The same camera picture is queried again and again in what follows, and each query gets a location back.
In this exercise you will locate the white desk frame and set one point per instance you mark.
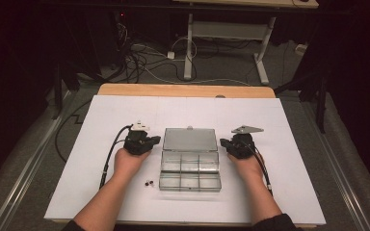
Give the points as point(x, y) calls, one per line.
point(228, 30)

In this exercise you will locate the person's left black sleeve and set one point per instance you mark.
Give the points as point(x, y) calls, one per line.
point(74, 226)

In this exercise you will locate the metal floor rail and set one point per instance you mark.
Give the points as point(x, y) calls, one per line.
point(340, 166)
point(29, 166)

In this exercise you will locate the smoky clear plastic compartment box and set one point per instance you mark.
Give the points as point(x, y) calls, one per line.
point(189, 160)

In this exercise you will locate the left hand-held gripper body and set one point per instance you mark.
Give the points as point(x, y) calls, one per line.
point(138, 142)

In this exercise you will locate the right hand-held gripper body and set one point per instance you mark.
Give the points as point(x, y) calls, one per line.
point(242, 146)

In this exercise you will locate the person's right hand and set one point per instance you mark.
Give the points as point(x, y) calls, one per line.
point(249, 168)

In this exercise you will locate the white power adapter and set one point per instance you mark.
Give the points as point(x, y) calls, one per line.
point(171, 55)

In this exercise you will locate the black stand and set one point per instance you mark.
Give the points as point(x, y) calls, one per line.
point(314, 93)
point(65, 80)

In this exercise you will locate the person's right black sleeve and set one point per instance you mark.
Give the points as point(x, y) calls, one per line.
point(274, 223)

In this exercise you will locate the person's black sleeve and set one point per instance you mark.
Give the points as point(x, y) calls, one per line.
point(74, 226)
point(274, 223)

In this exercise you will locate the white board sheet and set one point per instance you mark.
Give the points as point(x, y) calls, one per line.
point(109, 112)

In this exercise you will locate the dark device with red light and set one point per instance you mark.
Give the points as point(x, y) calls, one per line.
point(122, 14)

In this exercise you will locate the person's left hand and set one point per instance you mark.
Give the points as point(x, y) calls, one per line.
point(128, 163)

